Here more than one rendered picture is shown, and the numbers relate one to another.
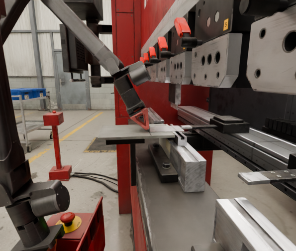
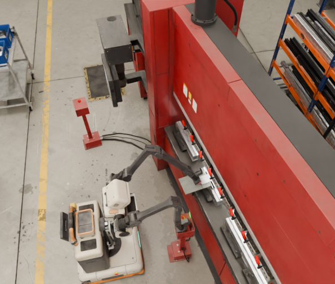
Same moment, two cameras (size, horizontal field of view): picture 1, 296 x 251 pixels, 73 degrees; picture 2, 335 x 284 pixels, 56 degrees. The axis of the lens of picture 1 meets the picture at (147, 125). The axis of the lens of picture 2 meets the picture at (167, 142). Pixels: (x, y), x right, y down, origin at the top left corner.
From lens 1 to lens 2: 261 cm
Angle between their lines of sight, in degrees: 40
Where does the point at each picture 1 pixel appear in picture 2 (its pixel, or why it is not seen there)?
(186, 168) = (217, 203)
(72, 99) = not seen: outside the picture
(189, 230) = (219, 220)
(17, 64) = not seen: outside the picture
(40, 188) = (184, 222)
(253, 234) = (231, 226)
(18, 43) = not seen: outside the picture
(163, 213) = (211, 216)
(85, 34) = (178, 165)
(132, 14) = (167, 73)
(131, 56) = (166, 96)
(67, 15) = (170, 160)
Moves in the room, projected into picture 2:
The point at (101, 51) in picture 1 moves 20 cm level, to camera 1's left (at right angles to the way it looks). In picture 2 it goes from (184, 170) to (162, 174)
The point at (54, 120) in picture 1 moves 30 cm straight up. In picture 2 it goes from (85, 111) to (80, 93)
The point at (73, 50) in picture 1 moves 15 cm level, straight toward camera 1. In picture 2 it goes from (119, 92) to (125, 101)
